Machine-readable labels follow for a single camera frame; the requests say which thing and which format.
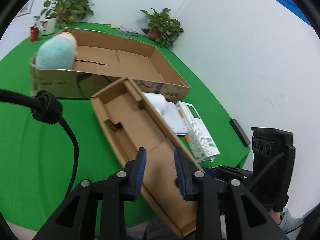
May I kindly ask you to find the left potted plant white pot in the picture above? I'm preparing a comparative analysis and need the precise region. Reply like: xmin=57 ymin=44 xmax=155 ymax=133
xmin=40 ymin=0 xmax=94 ymax=35

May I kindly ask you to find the yellow packet on table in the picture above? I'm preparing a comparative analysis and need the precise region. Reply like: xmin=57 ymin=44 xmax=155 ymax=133
xmin=108 ymin=24 xmax=123 ymax=29

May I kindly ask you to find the large cardboard box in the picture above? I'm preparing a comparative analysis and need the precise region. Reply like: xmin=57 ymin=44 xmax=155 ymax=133
xmin=30 ymin=28 xmax=190 ymax=102

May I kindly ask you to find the framed picture on wall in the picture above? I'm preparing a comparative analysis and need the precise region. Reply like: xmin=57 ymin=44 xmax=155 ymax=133
xmin=15 ymin=0 xmax=34 ymax=18

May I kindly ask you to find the black bar on table edge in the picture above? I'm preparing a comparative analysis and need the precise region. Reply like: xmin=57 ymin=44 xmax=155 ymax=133
xmin=229 ymin=119 xmax=251 ymax=147

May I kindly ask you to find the small cardboard tray insert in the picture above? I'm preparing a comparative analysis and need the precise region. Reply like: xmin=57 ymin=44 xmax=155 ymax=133
xmin=91 ymin=78 xmax=196 ymax=237

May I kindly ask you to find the colourful packet on table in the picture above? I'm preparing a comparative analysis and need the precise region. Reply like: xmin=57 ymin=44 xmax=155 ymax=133
xmin=116 ymin=27 xmax=139 ymax=36

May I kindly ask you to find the white medicine box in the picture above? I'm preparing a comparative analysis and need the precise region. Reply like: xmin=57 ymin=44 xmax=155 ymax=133
xmin=176 ymin=101 xmax=220 ymax=163

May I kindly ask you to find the white rectangular device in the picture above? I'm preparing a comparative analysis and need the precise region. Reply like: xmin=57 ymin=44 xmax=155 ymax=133
xmin=161 ymin=102 xmax=188 ymax=135

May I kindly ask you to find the black cable with velcro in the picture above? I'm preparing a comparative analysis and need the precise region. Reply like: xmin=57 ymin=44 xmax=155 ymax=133
xmin=0 ymin=88 xmax=80 ymax=201

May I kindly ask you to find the white handheld fan device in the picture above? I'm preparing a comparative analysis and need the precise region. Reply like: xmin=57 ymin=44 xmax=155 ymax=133
xmin=143 ymin=92 xmax=167 ymax=115

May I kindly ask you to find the plush toy teal and pink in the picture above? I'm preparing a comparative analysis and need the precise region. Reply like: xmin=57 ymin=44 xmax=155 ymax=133
xmin=35 ymin=31 xmax=78 ymax=70

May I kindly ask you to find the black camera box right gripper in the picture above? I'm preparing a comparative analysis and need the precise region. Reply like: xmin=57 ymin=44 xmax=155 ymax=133
xmin=248 ymin=127 xmax=296 ymax=212

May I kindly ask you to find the red can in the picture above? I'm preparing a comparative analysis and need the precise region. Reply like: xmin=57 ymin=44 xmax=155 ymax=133
xmin=30 ymin=26 xmax=39 ymax=42

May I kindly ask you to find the right potted plant red pot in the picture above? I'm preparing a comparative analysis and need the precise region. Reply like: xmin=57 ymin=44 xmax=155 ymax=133
xmin=140 ymin=8 xmax=184 ymax=49

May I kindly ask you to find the person's grey sleeve forearm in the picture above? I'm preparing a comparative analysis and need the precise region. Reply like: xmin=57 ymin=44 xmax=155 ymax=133
xmin=268 ymin=207 xmax=315 ymax=233

